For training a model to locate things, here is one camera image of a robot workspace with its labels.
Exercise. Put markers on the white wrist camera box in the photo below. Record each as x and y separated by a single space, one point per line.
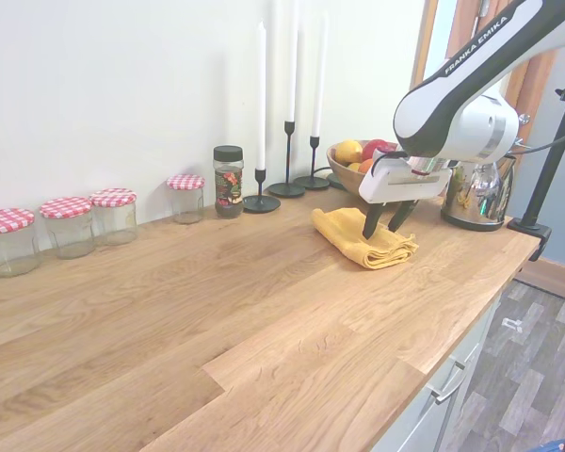
392 160

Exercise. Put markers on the white cabinet under counter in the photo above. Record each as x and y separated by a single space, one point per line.
405 438

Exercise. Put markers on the orange red fruit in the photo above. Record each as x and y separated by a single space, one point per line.
366 166

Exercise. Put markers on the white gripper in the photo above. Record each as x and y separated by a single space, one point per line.
405 186

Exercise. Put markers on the black Ulanzi clamp stand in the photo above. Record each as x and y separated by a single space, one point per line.
529 230

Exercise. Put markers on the tall white candle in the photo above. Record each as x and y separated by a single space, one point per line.
318 75
292 70
261 94

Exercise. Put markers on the glass jar red gingham lid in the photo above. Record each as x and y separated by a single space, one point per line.
9 240
115 216
68 226
187 200

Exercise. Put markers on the tall black candle holder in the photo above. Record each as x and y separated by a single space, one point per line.
286 189

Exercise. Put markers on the medium black candle holder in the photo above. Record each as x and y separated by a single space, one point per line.
311 182

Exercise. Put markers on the yellow cloth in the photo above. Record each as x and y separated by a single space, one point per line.
348 235

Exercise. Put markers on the small yellow fruit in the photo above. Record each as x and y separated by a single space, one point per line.
354 167

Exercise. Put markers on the wooden fruit bowl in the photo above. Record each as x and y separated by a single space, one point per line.
346 181

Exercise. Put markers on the small white floor object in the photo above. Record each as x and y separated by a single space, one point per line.
512 324

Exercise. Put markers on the short black candle holder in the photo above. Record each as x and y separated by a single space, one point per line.
261 203

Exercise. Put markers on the coffee jar black lid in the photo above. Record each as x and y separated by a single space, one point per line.
228 183

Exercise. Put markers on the red apple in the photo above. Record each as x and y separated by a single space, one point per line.
376 147

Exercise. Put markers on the shiny steel kettle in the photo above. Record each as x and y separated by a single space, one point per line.
480 198

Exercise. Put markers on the wooden door frame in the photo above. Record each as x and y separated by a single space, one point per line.
461 23

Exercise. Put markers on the yellow lemon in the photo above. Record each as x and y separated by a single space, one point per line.
349 151

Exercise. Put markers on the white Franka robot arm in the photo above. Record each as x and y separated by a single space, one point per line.
452 94

